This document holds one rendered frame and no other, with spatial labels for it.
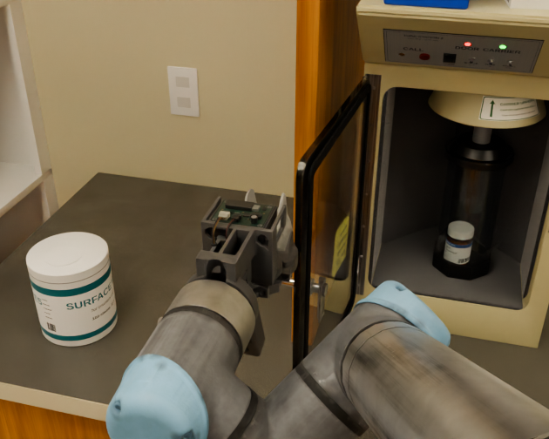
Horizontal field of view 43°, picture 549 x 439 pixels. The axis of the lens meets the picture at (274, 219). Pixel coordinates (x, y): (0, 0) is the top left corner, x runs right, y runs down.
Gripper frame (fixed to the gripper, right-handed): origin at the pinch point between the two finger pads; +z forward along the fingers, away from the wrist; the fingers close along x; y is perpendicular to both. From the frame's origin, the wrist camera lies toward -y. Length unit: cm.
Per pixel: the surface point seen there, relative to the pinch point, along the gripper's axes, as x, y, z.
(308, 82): 1.0, 8.9, 21.5
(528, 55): -26.3, 14.1, 23.9
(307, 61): 1.3, 11.7, 21.6
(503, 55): -23.4, 13.7, 24.2
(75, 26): 66, -2, 74
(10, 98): 86, -21, 73
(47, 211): 79, -50, 69
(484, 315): -28, -32, 31
